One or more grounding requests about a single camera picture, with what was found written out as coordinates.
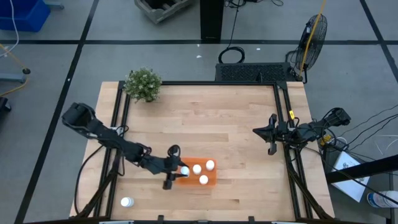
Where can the blue plastic bin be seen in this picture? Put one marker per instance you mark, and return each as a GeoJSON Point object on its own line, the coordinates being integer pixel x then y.
{"type": "Point", "coordinates": [25, 14]}

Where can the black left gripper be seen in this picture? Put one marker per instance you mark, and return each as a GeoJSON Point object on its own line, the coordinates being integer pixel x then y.
{"type": "Point", "coordinates": [160, 165]}

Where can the white cardboard box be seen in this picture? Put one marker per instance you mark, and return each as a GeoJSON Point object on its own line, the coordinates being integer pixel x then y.
{"type": "Point", "coordinates": [348, 186]}

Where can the black floor fan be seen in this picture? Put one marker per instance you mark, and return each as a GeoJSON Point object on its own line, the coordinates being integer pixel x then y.
{"type": "Point", "coordinates": [320, 37]}

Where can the black vented box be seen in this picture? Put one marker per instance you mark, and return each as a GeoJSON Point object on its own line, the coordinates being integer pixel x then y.
{"type": "Point", "coordinates": [248, 73]}

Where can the grey wooden crate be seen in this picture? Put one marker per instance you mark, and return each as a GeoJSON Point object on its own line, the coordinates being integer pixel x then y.
{"type": "Point", "coordinates": [161, 11]}

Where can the black frame clip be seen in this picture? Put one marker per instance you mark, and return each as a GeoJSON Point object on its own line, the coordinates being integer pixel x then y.
{"type": "Point", "coordinates": [251, 219]}
{"type": "Point", "coordinates": [160, 218]}

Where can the black column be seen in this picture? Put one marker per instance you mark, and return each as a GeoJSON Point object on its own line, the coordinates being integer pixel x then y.
{"type": "Point", "coordinates": [211, 18]}

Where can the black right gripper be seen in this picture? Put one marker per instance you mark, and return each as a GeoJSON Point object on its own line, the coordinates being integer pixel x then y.
{"type": "Point", "coordinates": [281, 133]}

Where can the black object on floor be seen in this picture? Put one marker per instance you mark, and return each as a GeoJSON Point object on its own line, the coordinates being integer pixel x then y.
{"type": "Point", "coordinates": [4, 105]}

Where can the small green potted plant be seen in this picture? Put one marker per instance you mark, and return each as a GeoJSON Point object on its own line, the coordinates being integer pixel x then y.
{"type": "Point", "coordinates": [143, 84]}

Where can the grey stand foot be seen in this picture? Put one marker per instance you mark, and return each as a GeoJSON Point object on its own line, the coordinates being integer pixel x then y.
{"type": "Point", "coordinates": [12, 77]}

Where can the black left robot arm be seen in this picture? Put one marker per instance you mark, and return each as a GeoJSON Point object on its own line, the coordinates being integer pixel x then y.
{"type": "Point", "coordinates": [105, 135]}

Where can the orange translucent plastic basket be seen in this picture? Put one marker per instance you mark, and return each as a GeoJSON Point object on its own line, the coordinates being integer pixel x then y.
{"type": "Point", "coordinates": [192, 182]}

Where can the yellow tag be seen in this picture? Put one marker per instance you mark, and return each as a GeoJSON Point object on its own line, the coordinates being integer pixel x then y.
{"type": "Point", "coordinates": [292, 114]}

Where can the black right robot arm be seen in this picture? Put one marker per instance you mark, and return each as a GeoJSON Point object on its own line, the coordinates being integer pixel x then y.
{"type": "Point", "coordinates": [311, 132]}

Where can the white plastic bottle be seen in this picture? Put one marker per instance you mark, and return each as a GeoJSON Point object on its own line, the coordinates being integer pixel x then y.
{"type": "Point", "coordinates": [384, 199]}

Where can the black beam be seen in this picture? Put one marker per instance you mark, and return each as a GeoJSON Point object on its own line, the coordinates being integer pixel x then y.
{"type": "Point", "coordinates": [357, 171]}

